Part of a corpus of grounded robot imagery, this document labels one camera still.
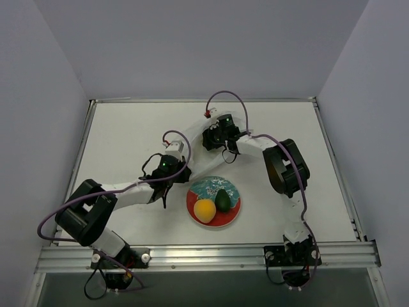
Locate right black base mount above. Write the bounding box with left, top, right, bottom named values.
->
left=263, top=237, right=322, bottom=292

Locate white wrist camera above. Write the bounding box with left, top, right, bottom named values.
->
left=204, top=107, right=219, bottom=119
left=165, top=140, right=184, bottom=161

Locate red and teal plate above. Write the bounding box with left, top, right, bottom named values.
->
left=186, top=176, right=242, bottom=228

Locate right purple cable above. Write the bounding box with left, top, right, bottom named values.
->
left=204, top=91, right=321, bottom=282

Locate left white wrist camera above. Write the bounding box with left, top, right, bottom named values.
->
left=165, top=140, right=184, bottom=161

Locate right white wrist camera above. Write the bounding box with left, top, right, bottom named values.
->
left=204, top=107, right=219, bottom=119

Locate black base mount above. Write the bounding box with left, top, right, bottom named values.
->
left=263, top=237, right=322, bottom=292
left=83, top=244, right=151, bottom=301

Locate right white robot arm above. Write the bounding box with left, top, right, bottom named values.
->
left=203, top=114, right=312, bottom=264

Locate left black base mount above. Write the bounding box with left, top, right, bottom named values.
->
left=83, top=244, right=151, bottom=301

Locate aluminium front rail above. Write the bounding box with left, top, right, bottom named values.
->
left=35, top=242, right=381, bottom=273

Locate dark green fake avocado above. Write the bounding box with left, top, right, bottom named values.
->
left=214, top=189, right=231, bottom=213

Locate orange fake fruit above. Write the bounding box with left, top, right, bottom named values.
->
left=194, top=199, right=217, bottom=224

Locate white translucent plastic bag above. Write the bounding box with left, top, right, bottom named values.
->
left=183, top=111, right=245, bottom=181

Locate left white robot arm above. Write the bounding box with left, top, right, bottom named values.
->
left=55, top=155, right=192, bottom=268

